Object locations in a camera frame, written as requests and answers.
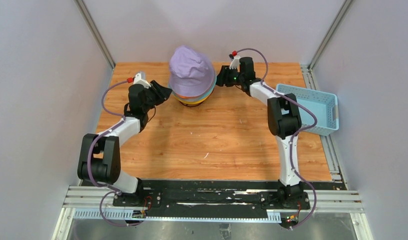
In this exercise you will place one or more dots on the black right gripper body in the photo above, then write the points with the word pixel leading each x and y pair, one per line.
pixel 232 77

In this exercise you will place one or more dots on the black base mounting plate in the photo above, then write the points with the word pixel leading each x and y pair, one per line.
pixel 205 199

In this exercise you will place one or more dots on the light blue plastic basket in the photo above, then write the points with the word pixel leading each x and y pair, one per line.
pixel 322 104

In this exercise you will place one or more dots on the orange hat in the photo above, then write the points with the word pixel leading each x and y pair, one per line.
pixel 190 97

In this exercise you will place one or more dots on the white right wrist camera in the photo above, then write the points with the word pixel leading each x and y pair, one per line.
pixel 235 60

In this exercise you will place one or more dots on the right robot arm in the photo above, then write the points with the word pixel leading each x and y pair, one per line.
pixel 284 121

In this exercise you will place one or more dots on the yellow bucket hat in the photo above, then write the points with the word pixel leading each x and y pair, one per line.
pixel 190 100

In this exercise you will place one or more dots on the lavender hat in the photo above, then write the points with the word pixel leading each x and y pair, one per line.
pixel 191 72

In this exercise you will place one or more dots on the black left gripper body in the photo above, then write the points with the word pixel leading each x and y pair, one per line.
pixel 154 97

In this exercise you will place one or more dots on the aluminium frame rail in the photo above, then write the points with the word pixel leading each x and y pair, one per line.
pixel 84 202

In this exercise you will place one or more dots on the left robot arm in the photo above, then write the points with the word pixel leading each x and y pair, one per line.
pixel 100 156

